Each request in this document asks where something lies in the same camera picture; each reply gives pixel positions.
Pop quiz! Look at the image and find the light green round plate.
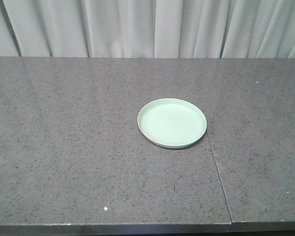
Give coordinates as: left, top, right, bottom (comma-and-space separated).
137, 98, 207, 149

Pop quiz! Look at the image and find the white pleated curtain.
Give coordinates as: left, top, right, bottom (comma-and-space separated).
0, 0, 295, 59

